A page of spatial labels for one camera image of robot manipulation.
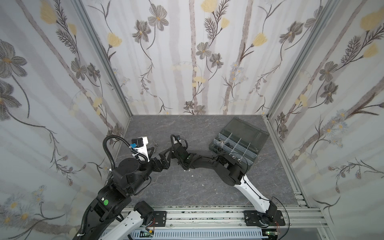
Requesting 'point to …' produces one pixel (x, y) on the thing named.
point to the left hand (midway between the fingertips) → (162, 145)
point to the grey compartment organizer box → (241, 141)
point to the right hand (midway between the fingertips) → (169, 141)
